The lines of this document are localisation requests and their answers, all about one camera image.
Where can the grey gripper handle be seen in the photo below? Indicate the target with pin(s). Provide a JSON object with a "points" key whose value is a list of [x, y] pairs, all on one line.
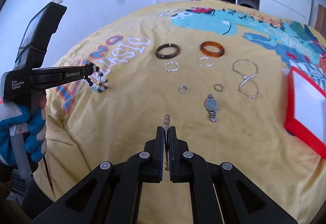
{"points": [[17, 141]]}

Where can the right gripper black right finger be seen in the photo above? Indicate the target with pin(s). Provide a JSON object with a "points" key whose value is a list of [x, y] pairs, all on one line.
{"points": [[178, 167]]}

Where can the yellow dinosaur print bedspread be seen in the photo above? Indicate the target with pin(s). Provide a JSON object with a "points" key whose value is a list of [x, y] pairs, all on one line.
{"points": [[85, 127]]}

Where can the dark brown bangle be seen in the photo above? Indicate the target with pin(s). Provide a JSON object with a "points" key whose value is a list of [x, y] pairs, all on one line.
{"points": [[167, 51]]}

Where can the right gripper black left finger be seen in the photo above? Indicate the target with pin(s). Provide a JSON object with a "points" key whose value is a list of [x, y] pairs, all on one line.
{"points": [[153, 165]]}

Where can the silver wrist watch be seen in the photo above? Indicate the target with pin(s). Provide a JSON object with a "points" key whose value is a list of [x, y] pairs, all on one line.
{"points": [[211, 106]]}

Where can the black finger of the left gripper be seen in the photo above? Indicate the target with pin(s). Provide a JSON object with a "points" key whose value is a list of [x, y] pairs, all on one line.
{"points": [[89, 69]]}

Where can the amber orange bangle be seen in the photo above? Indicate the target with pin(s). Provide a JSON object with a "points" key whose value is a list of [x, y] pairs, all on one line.
{"points": [[212, 49]]}

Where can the wooden headboard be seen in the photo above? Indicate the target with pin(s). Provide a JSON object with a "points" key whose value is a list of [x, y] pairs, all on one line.
{"points": [[320, 25]]}

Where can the left hand blue white glove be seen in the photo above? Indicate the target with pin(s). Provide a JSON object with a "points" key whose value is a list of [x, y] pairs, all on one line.
{"points": [[17, 119]]}

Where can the red white jewelry box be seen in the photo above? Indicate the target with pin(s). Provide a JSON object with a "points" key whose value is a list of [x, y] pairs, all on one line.
{"points": [[305, 114]]}

